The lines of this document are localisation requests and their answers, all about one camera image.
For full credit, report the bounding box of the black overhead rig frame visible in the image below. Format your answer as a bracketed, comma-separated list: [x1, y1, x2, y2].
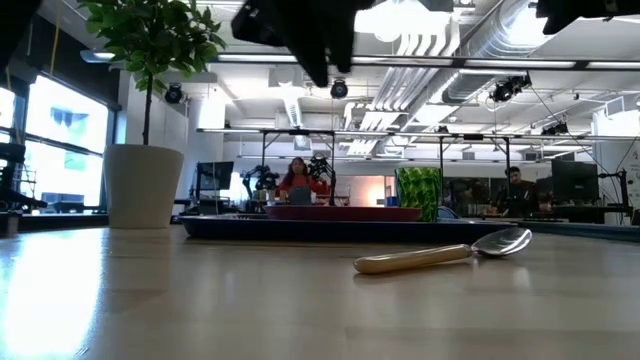
[259, 128, 337, 206]
[437, 132, 512, 211]

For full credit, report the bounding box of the person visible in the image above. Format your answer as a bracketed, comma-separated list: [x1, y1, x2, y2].
[277, 156, 332, 206]
[492, 166, 551, 217]

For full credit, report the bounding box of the black aluminium table frame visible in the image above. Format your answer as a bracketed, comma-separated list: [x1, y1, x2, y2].
[0, 213, 640, 245]

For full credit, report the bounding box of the green faceted plastic cup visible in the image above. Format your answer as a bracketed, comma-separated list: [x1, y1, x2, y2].
[394, 166, 443, 224]

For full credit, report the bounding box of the black ceiling camera cluster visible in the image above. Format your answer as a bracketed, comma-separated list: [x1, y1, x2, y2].
[488, 74, 533, 104]

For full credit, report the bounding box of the oval white lamp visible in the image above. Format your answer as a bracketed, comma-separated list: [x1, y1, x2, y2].
[79, 48, 119, 64]

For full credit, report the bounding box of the black computer monitor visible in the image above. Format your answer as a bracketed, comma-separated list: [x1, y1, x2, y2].
[195, 160, 235, 192]
[551, 158, 610, 207]

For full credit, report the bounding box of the black equipment rack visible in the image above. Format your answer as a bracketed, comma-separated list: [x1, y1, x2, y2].
[0, 142, 49, 211]

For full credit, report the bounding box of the pink plastic plate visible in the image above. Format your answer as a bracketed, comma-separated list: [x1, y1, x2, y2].
[264, 205, 424, 223]

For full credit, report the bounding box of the blue plastic tray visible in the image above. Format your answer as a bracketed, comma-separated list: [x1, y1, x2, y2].
[177, 213, 519, 245]

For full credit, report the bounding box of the green leafy plant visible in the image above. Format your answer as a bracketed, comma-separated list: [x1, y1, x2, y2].
[77, 0, 227, 146]

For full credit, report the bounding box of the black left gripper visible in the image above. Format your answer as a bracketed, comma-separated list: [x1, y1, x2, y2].
[230, 0, 377, 89]

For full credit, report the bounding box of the long ceiling light strip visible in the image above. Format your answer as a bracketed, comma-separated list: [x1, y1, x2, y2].
[587, 60, 640, 70]
[352, 55, 454, 66]
[464, 59, 577, 70]
[217, 53, 300, 64]

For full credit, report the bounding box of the spoon with beige handle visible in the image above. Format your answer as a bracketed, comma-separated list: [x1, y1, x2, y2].
[352, 227, 534, 276]

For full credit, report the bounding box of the white plant pot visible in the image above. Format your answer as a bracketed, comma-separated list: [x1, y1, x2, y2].
[102, 143, 185, 230]

